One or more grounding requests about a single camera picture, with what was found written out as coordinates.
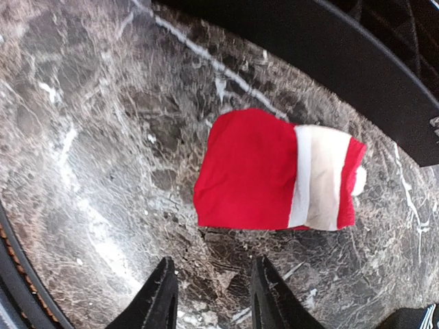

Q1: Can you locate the red white sock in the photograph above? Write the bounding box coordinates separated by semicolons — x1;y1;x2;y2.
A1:
193;108;367;231

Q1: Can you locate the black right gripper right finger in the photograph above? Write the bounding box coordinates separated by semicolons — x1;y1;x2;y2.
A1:
250;256;323;329

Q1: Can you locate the black striped sock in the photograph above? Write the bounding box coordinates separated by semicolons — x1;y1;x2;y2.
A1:
377;304;439;329

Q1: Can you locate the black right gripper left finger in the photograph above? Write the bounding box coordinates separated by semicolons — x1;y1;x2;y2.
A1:
106;257;178;329

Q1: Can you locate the black curved front rail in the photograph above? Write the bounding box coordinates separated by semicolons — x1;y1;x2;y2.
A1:
167;0;438;167

